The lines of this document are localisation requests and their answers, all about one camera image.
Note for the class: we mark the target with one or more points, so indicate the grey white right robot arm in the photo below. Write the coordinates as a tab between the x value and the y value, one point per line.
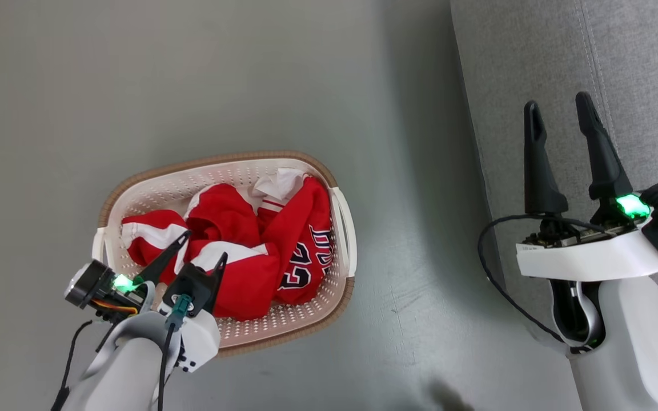
637	342

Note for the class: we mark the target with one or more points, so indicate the cream plastic laundry basket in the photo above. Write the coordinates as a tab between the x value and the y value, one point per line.
157	188

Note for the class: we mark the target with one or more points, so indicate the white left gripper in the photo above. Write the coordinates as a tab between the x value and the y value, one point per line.
200	342

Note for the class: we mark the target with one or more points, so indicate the red shorts with white stripes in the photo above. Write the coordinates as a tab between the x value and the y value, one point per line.
220	217

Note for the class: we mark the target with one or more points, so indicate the red basketball jersey number 23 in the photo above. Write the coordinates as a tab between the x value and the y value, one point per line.
306	228

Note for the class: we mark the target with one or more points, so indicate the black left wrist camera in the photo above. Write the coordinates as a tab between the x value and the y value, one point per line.
192	285

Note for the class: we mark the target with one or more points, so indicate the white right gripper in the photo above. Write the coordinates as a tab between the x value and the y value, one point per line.
586	260

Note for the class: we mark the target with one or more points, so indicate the grey fabric sofa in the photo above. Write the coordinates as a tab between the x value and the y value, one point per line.
534	57

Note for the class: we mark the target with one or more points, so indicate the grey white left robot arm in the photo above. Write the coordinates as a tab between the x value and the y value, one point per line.
129	377

